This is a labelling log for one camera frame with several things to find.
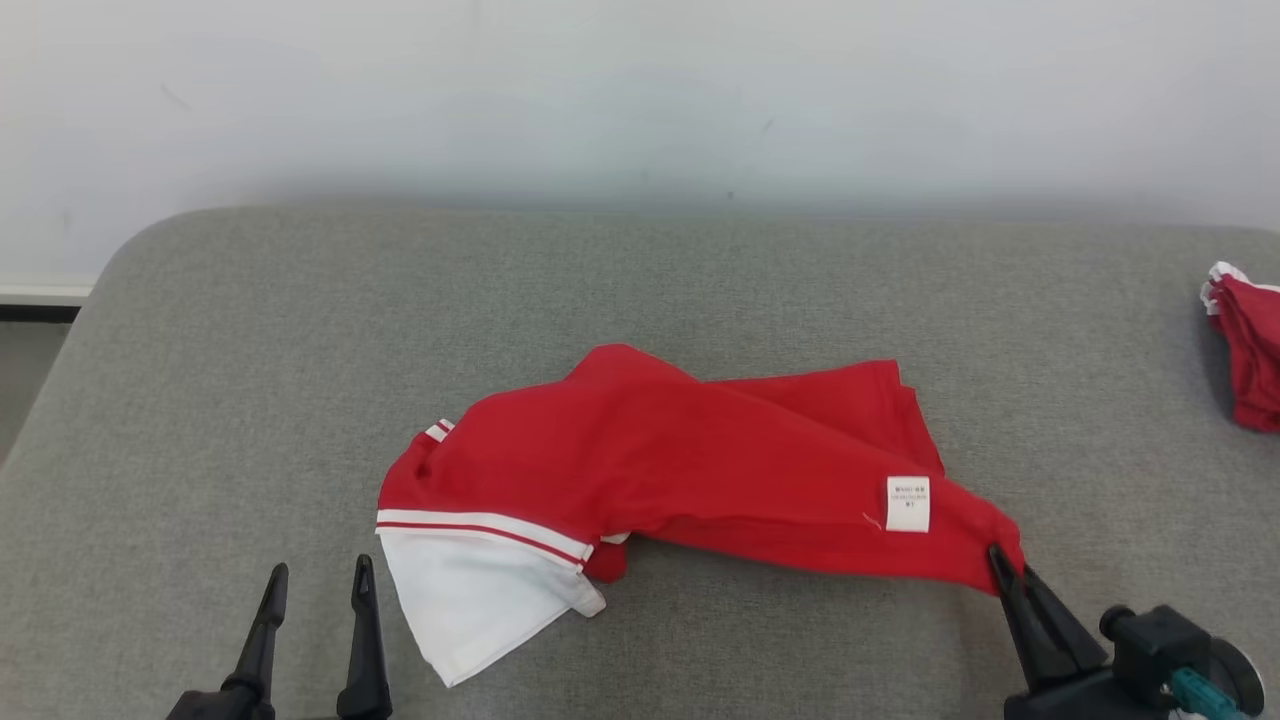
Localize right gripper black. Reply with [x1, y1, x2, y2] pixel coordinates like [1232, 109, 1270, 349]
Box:
[987, 545, 1183, 720]

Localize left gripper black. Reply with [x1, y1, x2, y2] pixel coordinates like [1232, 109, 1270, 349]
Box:
[165, 555, 393, 720]

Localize red shorts with white trim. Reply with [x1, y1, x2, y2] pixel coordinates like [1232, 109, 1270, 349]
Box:
[1200, 262, 1280, 433]

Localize red white sports jersey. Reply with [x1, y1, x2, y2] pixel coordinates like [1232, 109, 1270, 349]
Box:
[376, 343, 1026, 689]

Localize white skirting board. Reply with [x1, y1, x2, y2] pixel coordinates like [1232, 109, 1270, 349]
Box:
[0, 283, 98, 323]

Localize teal cable connector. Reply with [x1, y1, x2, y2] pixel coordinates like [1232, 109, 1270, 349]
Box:
[1170, 668, 1246, 720]

